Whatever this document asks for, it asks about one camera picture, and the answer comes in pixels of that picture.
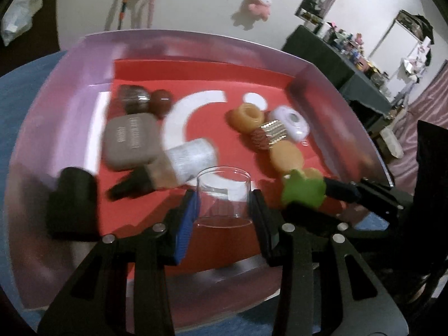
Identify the black cylinder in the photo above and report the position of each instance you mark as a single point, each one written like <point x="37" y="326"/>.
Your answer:
<point x="73" y="203"/>

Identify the clear glass cup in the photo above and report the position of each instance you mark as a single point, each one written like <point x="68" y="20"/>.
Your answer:
<point x="224" y="196"/>

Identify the pink striped cloth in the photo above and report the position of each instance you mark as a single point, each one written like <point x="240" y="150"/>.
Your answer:
<point x="423" y="94"/>

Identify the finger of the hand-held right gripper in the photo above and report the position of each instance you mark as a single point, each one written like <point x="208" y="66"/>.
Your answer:
<point x="367" y="196"/>
<point x="315" y="220"/>

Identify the clear dropper bottle white label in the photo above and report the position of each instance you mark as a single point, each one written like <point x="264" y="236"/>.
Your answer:
<point x="185" y="159"/>

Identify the dark side table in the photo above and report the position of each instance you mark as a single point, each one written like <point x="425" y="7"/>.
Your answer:
<point x="329" y="63"/>

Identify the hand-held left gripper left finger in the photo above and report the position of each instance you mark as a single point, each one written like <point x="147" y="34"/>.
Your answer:
<point x="185" y="224"/>

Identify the taupe earbuds case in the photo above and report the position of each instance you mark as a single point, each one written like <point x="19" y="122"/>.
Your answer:
<point x="131" y="141"/>

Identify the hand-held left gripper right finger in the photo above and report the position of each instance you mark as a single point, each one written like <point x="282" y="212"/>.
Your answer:
<point x="259" y="224"/>

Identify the green apple toy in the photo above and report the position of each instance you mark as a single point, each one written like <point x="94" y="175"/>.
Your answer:
<point x="302" y="190"/>

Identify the red-brown ball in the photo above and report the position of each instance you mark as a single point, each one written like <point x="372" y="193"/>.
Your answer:
<point x="161" y="103"/>

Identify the purple cardboard box red lining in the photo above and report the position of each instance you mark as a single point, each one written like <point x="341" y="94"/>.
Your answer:
<point x="59" y="129"/>

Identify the lilac oval device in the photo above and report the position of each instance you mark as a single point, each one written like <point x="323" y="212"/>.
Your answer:
<point x="292" y="120"/>

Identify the small glass jar dark glitter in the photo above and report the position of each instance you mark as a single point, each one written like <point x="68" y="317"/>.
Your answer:
<point x="133" y="98"/>

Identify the clear plastic bottle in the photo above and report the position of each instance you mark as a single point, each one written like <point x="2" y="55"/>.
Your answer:
<point x="391" y="141"/>

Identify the pink animal plush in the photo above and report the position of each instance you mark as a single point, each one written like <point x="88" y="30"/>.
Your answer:
<point x="259" y="3"/>

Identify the hanging clear plastic bag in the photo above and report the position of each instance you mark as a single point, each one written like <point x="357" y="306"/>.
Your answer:
<point x="15" y="17"/>

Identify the white cabinet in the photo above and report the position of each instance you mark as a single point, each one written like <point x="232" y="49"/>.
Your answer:
<point x="395" y="42"/>

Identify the silver knurled cap item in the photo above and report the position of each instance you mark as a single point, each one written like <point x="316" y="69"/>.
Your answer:
<point x="269" y="135"/>

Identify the dark wooden door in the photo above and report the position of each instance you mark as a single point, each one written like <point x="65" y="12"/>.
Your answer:
<point x="49" y="10"/>

